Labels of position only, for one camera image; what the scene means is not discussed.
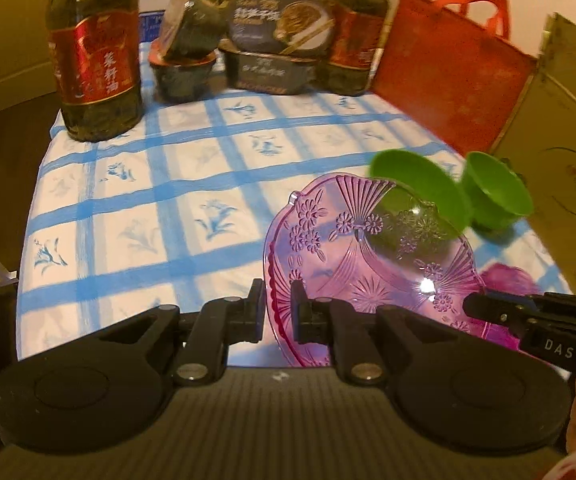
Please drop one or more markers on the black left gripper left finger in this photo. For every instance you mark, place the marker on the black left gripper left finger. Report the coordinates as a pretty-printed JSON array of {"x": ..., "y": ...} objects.
[{"x": 207, "y": 335}]

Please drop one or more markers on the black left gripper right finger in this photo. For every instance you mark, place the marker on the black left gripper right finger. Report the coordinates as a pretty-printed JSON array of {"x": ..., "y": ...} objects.
[{"x": 344, "y": 331}]

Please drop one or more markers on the pink plastic plate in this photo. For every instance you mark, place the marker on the pink plastic plate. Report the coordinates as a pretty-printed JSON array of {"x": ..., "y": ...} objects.
[
  {"x": 369, "y": 242},
  {"x": 510, "y": 289}
]

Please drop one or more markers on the small green bowl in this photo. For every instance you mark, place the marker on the small green bowl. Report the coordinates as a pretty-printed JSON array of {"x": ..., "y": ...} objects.
[{"x": 497, "y": 195}]

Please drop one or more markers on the large green bowl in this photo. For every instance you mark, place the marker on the large green bowl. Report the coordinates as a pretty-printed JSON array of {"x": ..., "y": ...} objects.
[{"x": 427, "y": 181}]

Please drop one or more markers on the blue checked tablecloth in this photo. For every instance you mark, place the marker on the blue checked tablecloth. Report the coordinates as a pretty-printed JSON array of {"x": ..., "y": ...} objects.
[{"x": 175, "y": 210}]

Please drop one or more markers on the cardboard box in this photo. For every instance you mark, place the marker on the cardboard box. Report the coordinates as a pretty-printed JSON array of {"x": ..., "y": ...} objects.
[{"x": 539, "y": 143}]

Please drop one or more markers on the lower dark noodle cup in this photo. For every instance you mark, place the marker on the lower dark noodle cup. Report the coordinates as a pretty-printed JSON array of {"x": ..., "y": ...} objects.
[{"x": 180, "y": 81}]

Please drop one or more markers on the black instant meal box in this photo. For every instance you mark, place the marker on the black instant meal box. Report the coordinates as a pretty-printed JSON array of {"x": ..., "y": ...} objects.
[{"x": 281, "y": 75}]

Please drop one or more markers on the red tote bag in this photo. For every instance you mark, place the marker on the red tote bag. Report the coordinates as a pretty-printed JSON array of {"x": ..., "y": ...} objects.
[{"x": 450, "y": 65}]

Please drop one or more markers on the right oil bottle red label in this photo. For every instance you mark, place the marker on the right oil bottle red label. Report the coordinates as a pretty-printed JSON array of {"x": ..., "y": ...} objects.
[{"x": 346, "y": 67}]

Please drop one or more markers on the oil bottle red label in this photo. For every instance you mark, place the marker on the oil bottle red label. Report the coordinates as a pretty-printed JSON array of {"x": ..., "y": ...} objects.
[
  {"x": 346, "y": 67},
  {"x": 94, "y": 48}
]

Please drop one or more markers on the tilted dark noodle cup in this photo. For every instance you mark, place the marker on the tilted dark noodle cup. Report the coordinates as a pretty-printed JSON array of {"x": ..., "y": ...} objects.
[{"x": 190, "y": 29}]

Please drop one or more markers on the oval instant rice box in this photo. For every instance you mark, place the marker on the oval instant rice box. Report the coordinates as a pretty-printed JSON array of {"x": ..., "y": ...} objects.
[{"x": 302, "y": 28}]

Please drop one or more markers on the left oil bottle red label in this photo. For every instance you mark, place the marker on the left oil bottle red label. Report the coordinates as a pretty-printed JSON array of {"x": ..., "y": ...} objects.
[{"x": 94, "y": 48}]

